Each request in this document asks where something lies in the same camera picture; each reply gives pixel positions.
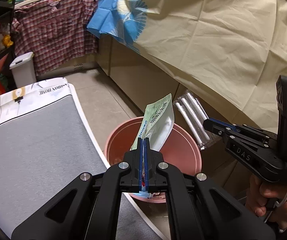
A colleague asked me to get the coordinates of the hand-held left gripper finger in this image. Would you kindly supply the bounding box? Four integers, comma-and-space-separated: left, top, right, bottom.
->
143, 137, 276, 240
11, 137, 144, 240

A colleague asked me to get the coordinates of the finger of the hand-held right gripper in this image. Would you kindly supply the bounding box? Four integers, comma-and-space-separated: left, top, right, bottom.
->
212, 118, 278, 141
203, 118, 269, 150

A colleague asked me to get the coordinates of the clear plastic wrapper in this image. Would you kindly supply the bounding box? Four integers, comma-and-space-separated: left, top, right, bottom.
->
173, 92, 215, 151

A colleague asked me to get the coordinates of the pink plastic bin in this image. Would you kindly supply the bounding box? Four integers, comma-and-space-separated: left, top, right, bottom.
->
104, 116, 203, 203

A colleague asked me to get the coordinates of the green white pouch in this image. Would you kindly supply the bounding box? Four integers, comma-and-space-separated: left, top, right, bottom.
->
130, 94, 175, 153

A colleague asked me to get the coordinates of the person's right hand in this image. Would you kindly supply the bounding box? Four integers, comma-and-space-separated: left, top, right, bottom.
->
245, 172, 287, 223

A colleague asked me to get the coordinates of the beige cloth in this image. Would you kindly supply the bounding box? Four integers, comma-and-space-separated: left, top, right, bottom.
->
123, 0, 287, 135

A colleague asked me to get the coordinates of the grey table mat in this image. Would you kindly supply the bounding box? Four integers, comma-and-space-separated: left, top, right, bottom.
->
0, 94, 159, 240

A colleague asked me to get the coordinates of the white printed table cloth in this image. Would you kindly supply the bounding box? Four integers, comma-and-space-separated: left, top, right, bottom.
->
0, 77, 74, 130

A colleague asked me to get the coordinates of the white pedal bin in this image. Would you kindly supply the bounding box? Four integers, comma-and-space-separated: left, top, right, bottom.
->
10, 52, 37, 88

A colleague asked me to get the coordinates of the blue printed cloth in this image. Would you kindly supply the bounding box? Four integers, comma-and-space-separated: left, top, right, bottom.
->
86, 0, 150, 49

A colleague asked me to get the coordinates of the plaid shirt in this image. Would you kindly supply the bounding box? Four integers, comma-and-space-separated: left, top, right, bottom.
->
11, 0, 101, 75

